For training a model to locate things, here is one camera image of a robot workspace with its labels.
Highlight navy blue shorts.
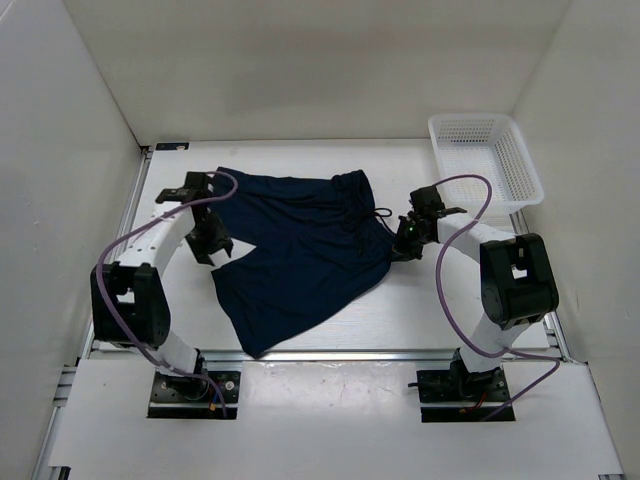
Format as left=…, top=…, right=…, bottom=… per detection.
left=212, top=167, right=394, bottom=358

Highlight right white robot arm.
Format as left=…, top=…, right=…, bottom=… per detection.
left=392, top=186, right=559, bottom=400

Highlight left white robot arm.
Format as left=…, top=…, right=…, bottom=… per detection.
left=90, top=171, right=238, bottom=400

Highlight white plastic mesh basket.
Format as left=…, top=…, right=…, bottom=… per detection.
left=428, top=113, right=544, bottom=217

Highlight white front cover board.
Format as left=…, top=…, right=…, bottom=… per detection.
left=50, top=360, right=622, bottom=479

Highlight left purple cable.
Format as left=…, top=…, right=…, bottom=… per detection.
left=97, top=169, right=239, bottom=419

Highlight purple cable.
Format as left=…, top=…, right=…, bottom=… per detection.
left=435, top=173, right=561, bottom=419
left=97, top=169, right=239, bottom=419

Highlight aluminium rail front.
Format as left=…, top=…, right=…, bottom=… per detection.
left=204, top=347, right=561, bottom=362

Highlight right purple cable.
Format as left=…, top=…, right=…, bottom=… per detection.
left=435, top=173, right=561, bottom=419

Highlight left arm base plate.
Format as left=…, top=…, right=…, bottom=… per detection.
left=147, top=370, right=241, bottom=420

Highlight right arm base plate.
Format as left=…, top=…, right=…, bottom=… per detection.
left=407, top=368, right=516, bottom=424

